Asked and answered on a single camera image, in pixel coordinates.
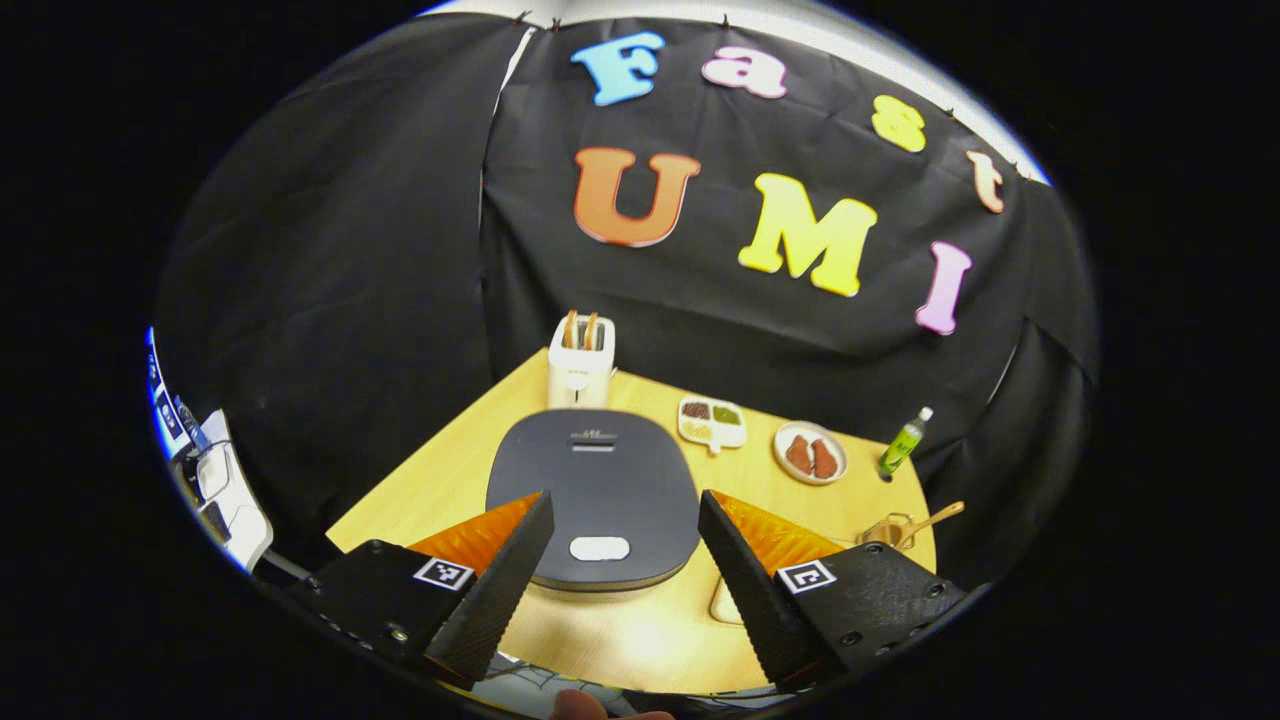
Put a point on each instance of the brown meat piece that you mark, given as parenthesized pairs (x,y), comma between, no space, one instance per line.
(799,455)
(825,458)

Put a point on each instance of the wooden spoon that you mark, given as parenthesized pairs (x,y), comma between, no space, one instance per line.
(925,520)

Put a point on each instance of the white round plate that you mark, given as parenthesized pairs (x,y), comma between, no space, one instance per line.
(780,450)

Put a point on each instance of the white plastic equipment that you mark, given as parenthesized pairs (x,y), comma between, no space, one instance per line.
(235,510)

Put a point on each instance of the clear plastic box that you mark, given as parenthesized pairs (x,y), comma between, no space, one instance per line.
(725,600)

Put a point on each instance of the green drink bottle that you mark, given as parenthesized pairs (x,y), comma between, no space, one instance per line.
(903,445)

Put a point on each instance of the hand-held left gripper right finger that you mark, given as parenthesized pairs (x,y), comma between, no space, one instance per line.
(755,600)

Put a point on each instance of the dark grey rice cooker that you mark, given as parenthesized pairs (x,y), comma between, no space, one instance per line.
(600,480)

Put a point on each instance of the white toaster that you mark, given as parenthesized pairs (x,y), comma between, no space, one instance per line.
(580,380)

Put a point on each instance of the white divided bean dish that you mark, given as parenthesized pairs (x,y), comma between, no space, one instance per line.
(712,430)

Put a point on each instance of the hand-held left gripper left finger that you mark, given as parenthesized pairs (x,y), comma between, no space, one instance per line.
(500,600)

